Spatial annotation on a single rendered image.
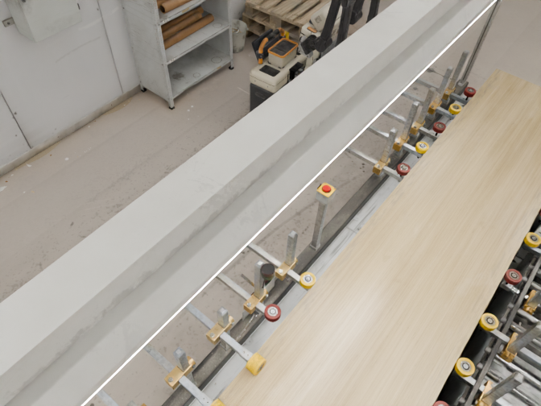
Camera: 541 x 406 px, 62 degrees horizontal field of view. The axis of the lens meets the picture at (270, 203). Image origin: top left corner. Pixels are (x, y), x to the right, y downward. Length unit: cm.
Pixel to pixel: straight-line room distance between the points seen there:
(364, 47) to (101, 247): 56
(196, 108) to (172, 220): 402
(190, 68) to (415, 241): 309
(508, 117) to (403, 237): 136
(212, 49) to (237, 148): 448
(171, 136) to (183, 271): 371
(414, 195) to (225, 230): 218
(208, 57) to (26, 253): 260
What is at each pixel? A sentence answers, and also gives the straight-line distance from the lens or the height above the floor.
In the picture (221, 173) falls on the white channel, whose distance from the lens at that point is 61.
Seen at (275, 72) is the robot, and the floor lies 81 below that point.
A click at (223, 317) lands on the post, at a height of 108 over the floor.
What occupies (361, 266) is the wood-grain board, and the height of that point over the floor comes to 90.
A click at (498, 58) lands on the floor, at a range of 597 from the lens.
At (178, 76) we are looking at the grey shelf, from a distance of 477.
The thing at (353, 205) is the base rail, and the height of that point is 70.
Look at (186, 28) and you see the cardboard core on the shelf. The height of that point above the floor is 59.
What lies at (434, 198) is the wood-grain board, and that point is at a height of 90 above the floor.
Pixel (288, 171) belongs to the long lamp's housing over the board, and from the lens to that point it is 73.
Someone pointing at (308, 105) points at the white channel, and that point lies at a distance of 72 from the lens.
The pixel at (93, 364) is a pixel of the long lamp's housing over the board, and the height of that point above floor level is 237.
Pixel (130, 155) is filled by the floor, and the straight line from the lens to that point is 421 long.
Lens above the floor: 292
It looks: 52 degrees down
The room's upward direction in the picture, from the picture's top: 3 degrees clockwise
